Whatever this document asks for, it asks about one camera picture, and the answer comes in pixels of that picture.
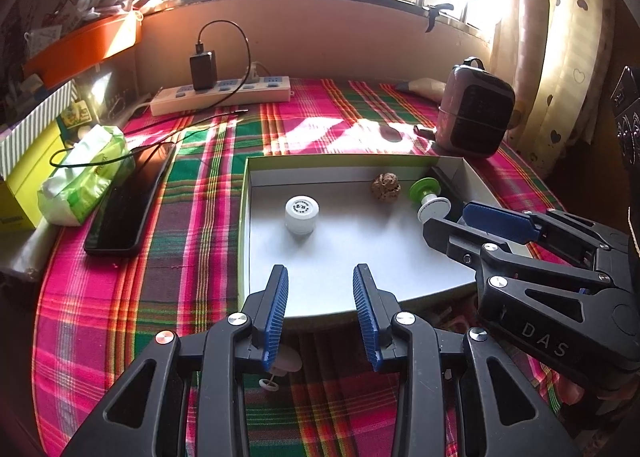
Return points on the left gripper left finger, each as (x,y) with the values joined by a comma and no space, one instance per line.
(145,412)

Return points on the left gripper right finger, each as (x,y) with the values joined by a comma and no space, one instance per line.
(499,412)

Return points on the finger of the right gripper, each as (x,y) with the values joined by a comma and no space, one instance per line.
(511,225)
(459,242)

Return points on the green white spool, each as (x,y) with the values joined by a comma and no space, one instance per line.
(426,193)

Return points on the brown carved walnut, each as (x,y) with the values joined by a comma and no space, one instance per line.
(386,187)

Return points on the small white jar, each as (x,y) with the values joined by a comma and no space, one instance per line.
(301,215)

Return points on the grey portable heater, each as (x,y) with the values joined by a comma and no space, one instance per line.
(475,111)

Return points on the plaid bedspread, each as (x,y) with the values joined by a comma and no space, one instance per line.
(94,314)

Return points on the green white cardboard tray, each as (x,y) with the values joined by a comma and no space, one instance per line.
(353,227)

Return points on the white pin stopper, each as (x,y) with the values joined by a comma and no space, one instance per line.
(287,361)

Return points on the black smartphone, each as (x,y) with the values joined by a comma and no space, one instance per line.
(118,226)

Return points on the heart pattern curtain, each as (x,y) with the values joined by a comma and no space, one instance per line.
(555,54)

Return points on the black window hook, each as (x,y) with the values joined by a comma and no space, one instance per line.
(433,11)

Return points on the green tissue pack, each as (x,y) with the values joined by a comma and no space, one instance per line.
(71,192)

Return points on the yellow green box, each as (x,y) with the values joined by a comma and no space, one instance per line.
(19,202)

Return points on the striped white box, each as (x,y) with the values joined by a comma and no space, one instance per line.
(16,140)

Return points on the black charger adapter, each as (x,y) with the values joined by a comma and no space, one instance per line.
(203,71)

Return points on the white power strip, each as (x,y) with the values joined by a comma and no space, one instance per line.
(224,93)

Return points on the orange plastic bin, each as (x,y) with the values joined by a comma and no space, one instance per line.
(84,48)

